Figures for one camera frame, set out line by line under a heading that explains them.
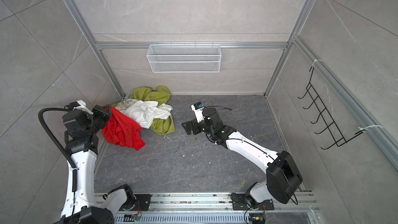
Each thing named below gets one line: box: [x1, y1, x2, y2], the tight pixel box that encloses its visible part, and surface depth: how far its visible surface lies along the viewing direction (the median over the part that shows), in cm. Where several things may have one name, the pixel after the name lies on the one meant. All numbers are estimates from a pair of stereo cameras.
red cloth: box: [101, 106, 146, 151], surface depth 83 cm
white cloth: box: [115, 98, 174, 129], surface depth 102 cm
